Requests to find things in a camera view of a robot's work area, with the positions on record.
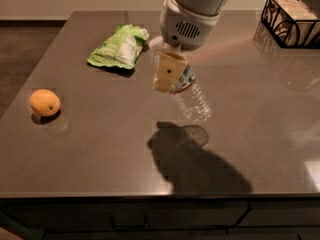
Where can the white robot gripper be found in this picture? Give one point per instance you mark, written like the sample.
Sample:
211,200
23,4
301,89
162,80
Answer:
185,31

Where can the clear plastic water bottle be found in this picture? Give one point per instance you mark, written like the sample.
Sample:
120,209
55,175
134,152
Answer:
186,92

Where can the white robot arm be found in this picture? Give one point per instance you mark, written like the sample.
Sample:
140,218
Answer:
203,7

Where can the green chip bag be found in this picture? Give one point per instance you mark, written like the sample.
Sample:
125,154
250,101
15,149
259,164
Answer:
122,49

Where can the orange fruit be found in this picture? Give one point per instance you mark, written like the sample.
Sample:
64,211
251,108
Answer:
44,102

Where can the dark counter drawer front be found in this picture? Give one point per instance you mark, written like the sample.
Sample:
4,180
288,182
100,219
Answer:
128,215

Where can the black wire napkin holder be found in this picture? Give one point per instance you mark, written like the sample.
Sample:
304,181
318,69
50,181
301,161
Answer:
292,24

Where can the black drawer handle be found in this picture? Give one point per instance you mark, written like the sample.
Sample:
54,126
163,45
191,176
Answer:
128,223

